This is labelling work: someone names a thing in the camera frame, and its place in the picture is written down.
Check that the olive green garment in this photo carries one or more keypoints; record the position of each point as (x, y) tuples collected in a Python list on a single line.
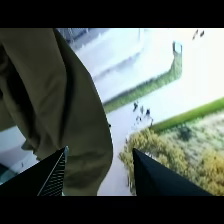
[(56, 100)]

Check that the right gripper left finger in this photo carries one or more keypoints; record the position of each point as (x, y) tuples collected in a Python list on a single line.
[(43, 178)]

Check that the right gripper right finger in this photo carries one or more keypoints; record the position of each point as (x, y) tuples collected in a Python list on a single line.
[(156, 180)]

